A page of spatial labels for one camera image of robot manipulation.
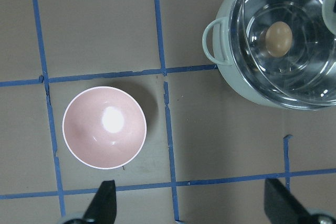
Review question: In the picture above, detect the pink bowl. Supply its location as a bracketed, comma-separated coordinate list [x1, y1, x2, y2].
[62, 86, 147, 169]

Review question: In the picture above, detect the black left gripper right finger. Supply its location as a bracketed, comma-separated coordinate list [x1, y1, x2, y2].
[264, 178, 315, 224]

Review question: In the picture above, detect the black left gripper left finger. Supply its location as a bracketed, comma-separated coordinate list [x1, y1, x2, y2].
[82, 180, 117, 224]

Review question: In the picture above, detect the light green steel pot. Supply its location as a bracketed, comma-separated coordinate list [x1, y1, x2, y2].
[202, 0, 335, 110]

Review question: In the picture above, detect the brown egg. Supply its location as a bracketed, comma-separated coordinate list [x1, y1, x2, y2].
[265, 22, 293, 57]

